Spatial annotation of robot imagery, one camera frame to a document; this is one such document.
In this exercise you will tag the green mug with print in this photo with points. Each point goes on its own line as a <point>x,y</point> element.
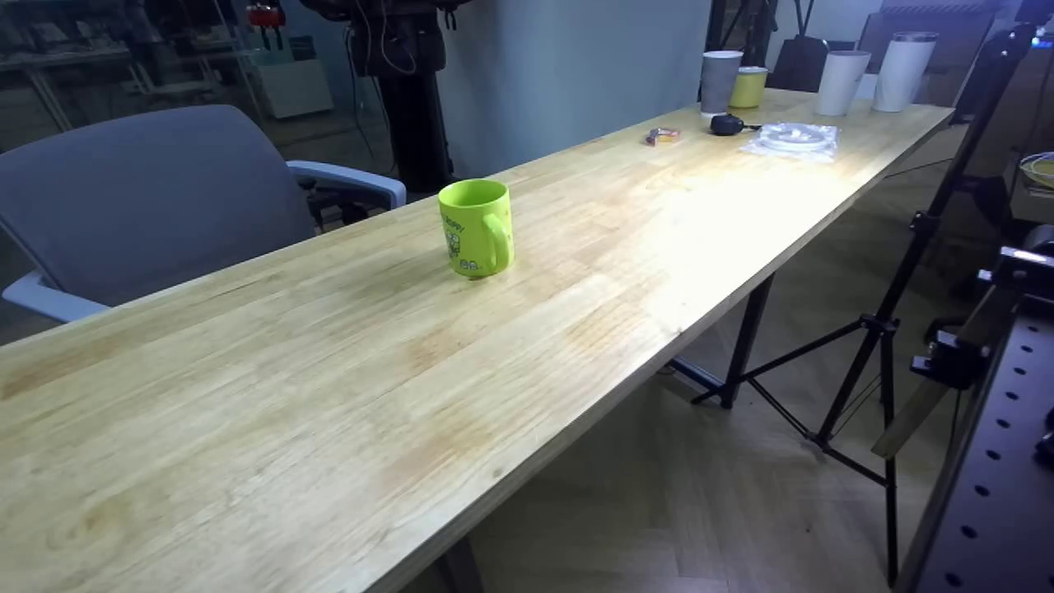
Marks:
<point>473,233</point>

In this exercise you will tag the grey paper cup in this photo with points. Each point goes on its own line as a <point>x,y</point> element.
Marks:
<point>721,85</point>

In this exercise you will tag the yellow cup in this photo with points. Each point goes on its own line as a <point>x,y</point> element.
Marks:
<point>748,87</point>

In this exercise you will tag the black table leg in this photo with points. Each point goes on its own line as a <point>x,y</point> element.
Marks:
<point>746,341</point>
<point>463,567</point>

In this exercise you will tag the black computer mouse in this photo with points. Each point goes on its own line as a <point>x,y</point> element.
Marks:
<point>725,124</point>

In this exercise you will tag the clear plastic bag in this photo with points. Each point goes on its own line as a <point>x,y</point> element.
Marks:
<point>793,140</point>

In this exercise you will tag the white cabinet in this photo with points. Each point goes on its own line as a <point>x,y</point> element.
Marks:
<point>295,87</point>

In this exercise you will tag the black chair back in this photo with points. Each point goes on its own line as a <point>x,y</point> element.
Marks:
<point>800,65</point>

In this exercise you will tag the white tumbler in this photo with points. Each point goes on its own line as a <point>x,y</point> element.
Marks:
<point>840,85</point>
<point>904,74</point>

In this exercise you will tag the small red object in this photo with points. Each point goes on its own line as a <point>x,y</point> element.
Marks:
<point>265,15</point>

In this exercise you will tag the grey office chair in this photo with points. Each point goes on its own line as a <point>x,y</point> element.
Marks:
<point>152,198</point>

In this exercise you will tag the black tripod stand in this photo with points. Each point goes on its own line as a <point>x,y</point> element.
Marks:
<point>922,233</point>

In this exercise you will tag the black clamp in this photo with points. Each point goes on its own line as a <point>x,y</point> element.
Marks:
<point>950,359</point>

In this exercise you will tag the black perforated breadboard table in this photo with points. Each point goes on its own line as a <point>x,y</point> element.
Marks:
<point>1000,497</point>

